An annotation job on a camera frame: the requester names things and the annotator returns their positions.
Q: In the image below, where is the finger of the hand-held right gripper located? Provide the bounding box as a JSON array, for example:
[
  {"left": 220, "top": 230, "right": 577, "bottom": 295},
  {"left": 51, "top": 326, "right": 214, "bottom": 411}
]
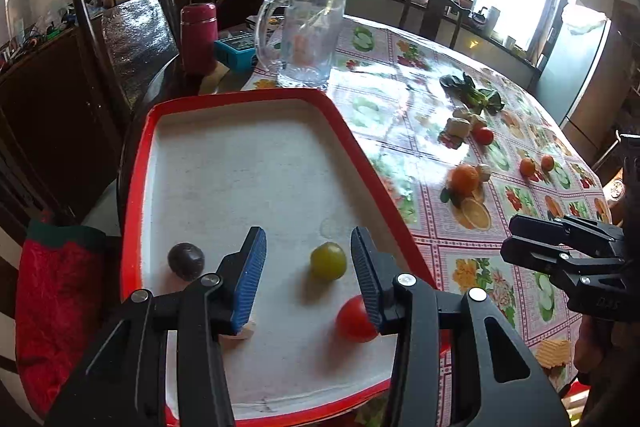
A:
[
  {"left": 508, "top": 214, "right": 627, "bottom": 256},
  {"left": 500, "top": 236, "right": 627, "bottom": 299}
]

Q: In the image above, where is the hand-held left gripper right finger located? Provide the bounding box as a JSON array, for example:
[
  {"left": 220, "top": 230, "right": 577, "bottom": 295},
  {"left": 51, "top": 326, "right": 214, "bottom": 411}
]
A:
[{"left": 350, "top": 226, "right": 571, "bottom": 427}]

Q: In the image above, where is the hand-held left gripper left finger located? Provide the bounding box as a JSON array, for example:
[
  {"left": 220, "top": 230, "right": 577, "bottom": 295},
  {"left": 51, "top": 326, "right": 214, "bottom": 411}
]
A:
[{"left": 45, "top": 226, "right": 268, "bottom": 427}]

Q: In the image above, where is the red tray with white inside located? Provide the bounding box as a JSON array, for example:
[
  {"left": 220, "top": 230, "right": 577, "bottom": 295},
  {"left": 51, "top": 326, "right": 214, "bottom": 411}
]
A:
[{"left": 120, "top": 88, "right": 451, "bottom": 427}]

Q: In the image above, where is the green round fruit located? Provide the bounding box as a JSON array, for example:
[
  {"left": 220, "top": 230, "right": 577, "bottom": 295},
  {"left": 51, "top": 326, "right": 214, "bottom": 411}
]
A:
[{"left": 309, "top": 241, "right": 349, "bottom": 281}]

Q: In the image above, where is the dark purple plum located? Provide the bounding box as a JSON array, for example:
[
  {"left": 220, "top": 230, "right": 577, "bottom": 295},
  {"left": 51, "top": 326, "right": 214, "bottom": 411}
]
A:
[{"left": 167, "top": 242, "right": 206, "bottom": 281}]

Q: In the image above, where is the ridged yellow cracker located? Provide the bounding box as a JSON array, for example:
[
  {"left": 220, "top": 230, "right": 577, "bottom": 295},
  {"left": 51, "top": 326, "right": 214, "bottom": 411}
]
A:
[{"left": 537, "top": 337, "right": 573, "bottom": 369}]

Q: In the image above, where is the large orange tangerine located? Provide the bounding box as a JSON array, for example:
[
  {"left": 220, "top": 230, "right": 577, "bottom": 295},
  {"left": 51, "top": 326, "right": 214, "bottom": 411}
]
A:
[{"left": 451, "top": 164, "right": 480, "bottom": 197}]

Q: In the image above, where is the green leafy vegetable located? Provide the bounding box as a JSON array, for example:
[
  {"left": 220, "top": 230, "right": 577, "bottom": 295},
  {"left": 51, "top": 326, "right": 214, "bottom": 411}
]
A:
[{"left": 439, "top": 72, "right": 505, "bottom": 116}]

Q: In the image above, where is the grey refrigerator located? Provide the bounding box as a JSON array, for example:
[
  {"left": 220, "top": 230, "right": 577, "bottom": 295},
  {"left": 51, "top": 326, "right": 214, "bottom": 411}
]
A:
[{"left": 537, "top": 0, "right": 614, "bottom": 128}]

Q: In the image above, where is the red cloth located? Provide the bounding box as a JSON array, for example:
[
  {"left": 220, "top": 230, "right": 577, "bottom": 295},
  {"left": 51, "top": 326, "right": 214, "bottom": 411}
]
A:
[{"left": 14, "top": 219, "right": 124, "bottom": 419}]

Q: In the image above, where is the blue box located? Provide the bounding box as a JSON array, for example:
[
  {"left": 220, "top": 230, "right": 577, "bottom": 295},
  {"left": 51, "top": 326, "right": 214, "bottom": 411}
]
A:
[{"left": 214, "top": 34, "right": 259, "bottom": 73}]

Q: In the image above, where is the clear glass mug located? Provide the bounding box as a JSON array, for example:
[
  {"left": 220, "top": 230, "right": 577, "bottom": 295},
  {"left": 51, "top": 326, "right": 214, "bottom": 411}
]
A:
[{"left": 254, "top": 0, "right": 350, "bottom": 90}]

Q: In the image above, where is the dark wooden chair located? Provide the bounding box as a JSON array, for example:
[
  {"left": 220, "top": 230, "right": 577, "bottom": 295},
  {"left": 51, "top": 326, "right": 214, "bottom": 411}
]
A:
[{"left": 402, "top": 0, "right": 472, "bottom": 51}]

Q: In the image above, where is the maroon thermos bottle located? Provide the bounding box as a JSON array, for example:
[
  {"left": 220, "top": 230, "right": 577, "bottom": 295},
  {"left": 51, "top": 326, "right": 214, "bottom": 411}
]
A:
[{"left": 179, "top": 3, "right": 220, "bottom": 76}]

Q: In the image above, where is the dark wooden cabinet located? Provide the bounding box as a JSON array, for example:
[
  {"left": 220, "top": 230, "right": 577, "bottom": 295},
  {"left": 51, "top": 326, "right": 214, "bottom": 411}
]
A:
[{"left": 0, "top": 26, "right": 123, "bottom": 220}]

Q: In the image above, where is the kitchen counter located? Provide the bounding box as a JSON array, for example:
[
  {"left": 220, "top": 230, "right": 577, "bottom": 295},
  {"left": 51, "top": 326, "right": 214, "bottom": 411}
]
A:
[{"left": 300, "top": 0, "right": 544, "bottom": 94}]

